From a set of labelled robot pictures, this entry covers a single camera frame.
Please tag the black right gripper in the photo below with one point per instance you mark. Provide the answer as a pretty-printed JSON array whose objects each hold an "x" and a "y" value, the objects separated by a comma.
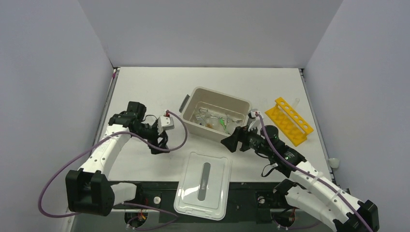
[{"x": 241, "y": 139}]

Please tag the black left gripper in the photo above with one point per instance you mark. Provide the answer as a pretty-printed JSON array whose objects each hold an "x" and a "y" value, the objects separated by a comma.
[{"x": 162, "y": 142}]

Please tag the small clear beaker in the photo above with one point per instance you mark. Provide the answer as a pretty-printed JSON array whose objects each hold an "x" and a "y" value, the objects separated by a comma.
[{"x": 202, "y": 118}]

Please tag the beige plastic tub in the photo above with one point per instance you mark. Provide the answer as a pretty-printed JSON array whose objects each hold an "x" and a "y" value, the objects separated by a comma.
[{"x": 218, "y": 105}]

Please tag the white plastic tub lid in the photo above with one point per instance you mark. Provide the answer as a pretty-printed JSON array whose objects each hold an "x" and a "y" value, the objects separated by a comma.
[{"x": 203, "y": 188}]

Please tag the yellow test tube rack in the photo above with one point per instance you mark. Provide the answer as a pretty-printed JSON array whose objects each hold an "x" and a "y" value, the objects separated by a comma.
[{"x": 286, "y": 119}]

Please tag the large clear test tube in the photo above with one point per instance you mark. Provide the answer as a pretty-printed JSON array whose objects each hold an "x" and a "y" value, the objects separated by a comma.
[{"x": 295, "y": 103}]

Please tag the metal crucible tongs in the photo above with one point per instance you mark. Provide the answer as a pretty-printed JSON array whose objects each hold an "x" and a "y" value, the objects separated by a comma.
[{"x": 230, "y": 119}]

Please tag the rainbow plastic spoon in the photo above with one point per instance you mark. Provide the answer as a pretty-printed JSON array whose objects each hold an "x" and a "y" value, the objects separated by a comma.
[{"x": 222, "y": 123}]

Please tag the grey round ball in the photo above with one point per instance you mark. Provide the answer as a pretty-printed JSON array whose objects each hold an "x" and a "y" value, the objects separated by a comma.
[{"x": 334, "y": 163}]

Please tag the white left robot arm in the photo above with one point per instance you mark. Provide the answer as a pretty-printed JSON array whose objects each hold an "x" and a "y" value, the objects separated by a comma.
[{"x": 88, "y": 189}]

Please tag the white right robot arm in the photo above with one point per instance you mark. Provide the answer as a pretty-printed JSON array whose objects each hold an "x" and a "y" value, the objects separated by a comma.
[{"x": 305, "y": 187}]

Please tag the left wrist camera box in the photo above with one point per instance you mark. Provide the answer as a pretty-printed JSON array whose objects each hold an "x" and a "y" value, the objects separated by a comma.
[{"x": 165, "y": 122}]

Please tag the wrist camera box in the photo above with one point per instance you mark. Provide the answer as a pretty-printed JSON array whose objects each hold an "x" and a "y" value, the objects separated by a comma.
[
  {"x": 254, "y": 120},
  {"x": 165, "y": 122}
]

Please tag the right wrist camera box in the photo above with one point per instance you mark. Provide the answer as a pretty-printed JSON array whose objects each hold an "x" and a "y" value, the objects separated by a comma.
[{"x": 254, "y": 120}]

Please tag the black base frame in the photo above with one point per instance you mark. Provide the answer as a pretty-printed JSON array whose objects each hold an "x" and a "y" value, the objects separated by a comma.
[{"x": 252, "y": 202}]

